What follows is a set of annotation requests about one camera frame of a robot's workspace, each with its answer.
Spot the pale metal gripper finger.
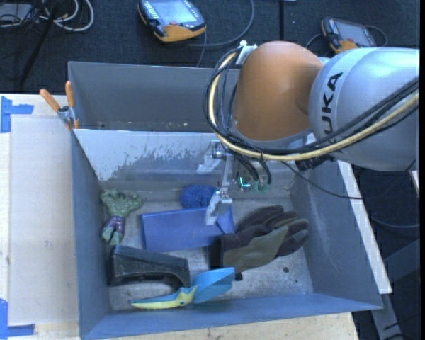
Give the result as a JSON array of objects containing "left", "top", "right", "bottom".
[
  {"left": 204, "top": 188, "right": 234, "bottom": 227},
  {"left": 196, "top": 140, "right": 230, "bottom": 175}
]

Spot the blue ball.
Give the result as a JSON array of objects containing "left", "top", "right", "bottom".
[{"left": 179, "top": 184, "right": 219, "bottom": 210}]

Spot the blue flat block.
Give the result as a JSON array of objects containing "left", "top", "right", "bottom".
[{"left": 140, "top": 205, "right": 236, "bottom": 253}]

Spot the dark brown and green glove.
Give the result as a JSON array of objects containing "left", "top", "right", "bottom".
[{"left": 208, "top": 205, "right": 310, "bottom": 275}]

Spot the blue and yellow toy bird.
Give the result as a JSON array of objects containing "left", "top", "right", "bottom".
[{"left": 128, "top": 266, "right": 237, "bottom": 310}]

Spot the black wedge-shaped block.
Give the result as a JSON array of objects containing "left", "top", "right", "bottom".
[{"left": 106, "top": 244, "right": 192, "bottom": 290}]

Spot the green toy figure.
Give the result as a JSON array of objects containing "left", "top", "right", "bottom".
[{"left": 99, "top": 188, "right": 143, "bottom": 246}]

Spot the grey metal bin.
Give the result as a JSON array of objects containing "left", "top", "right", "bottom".
[{"left": 67, "top": 61, "right": 393, "bottom": 340}]

